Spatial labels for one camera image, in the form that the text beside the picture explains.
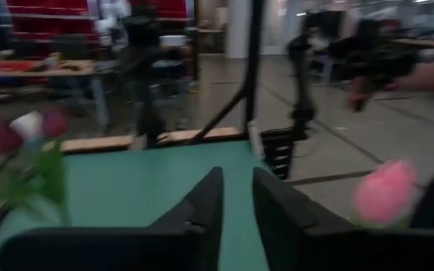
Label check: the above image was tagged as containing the red storage rack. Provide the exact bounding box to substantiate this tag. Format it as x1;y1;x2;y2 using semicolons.
5;0;188;41

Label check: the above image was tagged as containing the dark red tulip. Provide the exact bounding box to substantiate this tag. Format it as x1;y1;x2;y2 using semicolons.
0;118;33;204

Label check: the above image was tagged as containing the wooden work table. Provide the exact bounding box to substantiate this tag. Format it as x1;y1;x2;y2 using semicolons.
0;58;111;131

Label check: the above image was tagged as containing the green table mat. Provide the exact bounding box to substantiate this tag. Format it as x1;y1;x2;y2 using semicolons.
0;141;270;271

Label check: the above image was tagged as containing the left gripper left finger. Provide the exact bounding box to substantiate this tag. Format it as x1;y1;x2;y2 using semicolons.
148;166;225;271

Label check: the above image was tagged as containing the white and blue tulip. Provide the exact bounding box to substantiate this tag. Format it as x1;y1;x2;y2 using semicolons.
9;111;52;196

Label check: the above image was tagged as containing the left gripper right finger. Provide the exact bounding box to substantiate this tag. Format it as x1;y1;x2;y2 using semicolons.
252;167;354;271

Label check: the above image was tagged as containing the pink tulip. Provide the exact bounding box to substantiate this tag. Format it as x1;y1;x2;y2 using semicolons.
352;160;420;229

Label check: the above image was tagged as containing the black aluminium rig frame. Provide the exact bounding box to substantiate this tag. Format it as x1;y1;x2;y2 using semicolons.
0;0;297;260

